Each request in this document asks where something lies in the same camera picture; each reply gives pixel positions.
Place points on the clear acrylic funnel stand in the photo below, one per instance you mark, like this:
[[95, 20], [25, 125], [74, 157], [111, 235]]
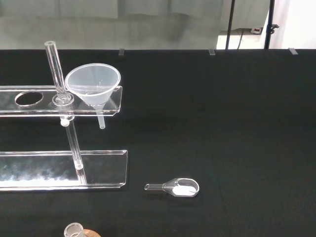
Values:
[[98, 170]]

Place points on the black bench cloth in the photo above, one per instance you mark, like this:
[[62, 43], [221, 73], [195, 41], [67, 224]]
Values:
[[222, 123]]

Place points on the clear cloth clip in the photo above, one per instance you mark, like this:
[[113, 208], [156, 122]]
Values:
[[211, 52], [121, 52]]

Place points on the thin black tripod pole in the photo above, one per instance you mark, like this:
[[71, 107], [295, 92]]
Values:
[[230, 24]]

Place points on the small round-bottom glass flask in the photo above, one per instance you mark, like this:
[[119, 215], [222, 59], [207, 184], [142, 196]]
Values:
[[73, 230]]

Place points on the black tripod pole with knob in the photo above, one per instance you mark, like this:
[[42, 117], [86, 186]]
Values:
[[269, 19]]

